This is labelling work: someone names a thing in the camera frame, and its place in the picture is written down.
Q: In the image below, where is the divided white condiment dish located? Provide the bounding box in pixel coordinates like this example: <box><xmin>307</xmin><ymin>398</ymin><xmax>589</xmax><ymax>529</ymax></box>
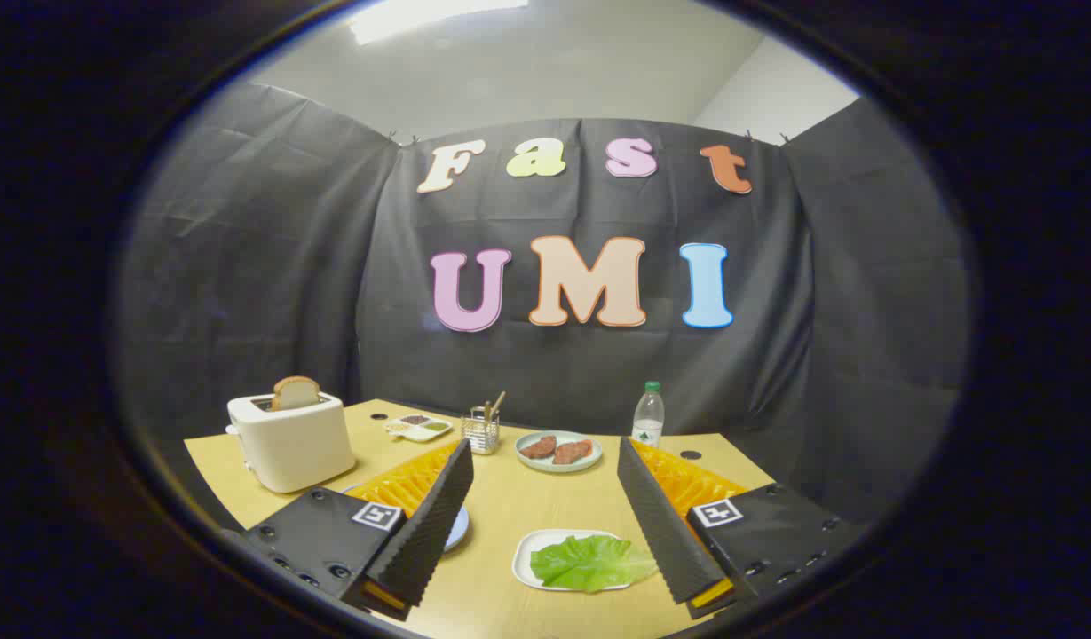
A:
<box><xmin>384</xmin><ymin>414</ymin><xmax>455</xmax><ymax>443</ymax></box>

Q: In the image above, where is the green lettuce leaf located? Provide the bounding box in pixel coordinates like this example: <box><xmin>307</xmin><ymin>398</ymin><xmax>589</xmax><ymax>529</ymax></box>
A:
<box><xmin>530</xmin><ymin>534</ymin><xmax>660</xmax><ymax>594</ymax></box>

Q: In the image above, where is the black backdrop cloth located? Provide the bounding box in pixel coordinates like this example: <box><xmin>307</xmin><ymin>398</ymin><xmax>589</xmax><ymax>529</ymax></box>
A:
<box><xmin>115</xmin><ymin>82</ymin><xmax>970</xmax><ymax>525</ymax></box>

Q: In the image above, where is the toasted bread slice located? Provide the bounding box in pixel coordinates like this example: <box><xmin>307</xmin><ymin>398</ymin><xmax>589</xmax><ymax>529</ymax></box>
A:
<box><xmin>273</xmin><ymin>375</ymin><xmax>321</xmax><ymax>412</ymax></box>

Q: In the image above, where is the metal utensil holder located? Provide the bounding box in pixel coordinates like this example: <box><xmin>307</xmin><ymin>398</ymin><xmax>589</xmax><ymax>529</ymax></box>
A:
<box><xmin>462</xmin><ymin>406</ymin><xmax>501</xmax><ymax>455</ymax></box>

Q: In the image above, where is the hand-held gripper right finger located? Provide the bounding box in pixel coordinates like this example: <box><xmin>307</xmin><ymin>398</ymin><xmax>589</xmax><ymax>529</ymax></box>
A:
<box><xmin>616</xmin><ymin>435</ymin><xmax>852</xmax><ymax>620</ymax></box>

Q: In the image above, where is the white rectangular plate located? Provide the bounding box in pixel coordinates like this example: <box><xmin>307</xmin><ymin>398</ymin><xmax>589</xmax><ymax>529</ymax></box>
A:
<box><xmin>512</xmin><ymin>529</ymin><xmax>652</xmax><ymax>593</ymax></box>

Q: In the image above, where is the clear plastic water bottle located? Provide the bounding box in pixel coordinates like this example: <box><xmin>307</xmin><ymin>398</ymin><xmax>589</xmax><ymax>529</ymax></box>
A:
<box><xmin>631</xmin><ymin>381</ymin><xmax>666</xmax><ymax>447</ymax></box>

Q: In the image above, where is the ceiling light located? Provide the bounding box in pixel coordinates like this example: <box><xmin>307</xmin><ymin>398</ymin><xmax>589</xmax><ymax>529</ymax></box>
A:
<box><xmin>348</xmin><ymin>0</ymin><xmax>530</xmax><ymax>45</ymax></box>

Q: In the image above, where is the white toaster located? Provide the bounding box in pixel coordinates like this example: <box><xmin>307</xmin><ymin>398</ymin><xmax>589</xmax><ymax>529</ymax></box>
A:
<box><xmin>225</xmin><ymin>390</ymin><xmax>357</xmax><ymax>494</ymax></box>

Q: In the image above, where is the pale green round plate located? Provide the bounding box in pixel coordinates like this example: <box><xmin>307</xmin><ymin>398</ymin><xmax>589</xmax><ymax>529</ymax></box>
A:
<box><xmin>515</xmin><ymin>430</ymin><xmax>604</xmax><ymax>473</ymax></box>

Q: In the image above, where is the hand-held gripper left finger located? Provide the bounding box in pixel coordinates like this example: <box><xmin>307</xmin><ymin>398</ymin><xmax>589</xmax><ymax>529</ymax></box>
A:
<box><xmin>243</xmin><ymin>437</ymin><xmax>475</xmax><ymax>622</ymax></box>

